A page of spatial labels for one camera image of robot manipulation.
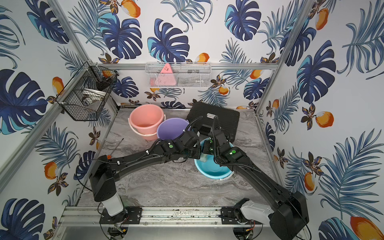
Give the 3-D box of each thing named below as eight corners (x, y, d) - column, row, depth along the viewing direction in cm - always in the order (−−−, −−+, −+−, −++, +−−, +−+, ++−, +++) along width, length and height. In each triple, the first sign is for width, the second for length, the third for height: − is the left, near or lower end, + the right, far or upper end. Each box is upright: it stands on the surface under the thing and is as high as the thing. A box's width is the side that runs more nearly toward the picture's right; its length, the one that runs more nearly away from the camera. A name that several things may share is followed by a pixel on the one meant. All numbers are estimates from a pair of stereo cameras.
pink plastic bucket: (133, 144, 104) (123, 128, 89) (140, 121, 117) (133, 104, 103) (165, 145, 104) (161, 128, 89) (168, 122, 117) (165, 104, 103)
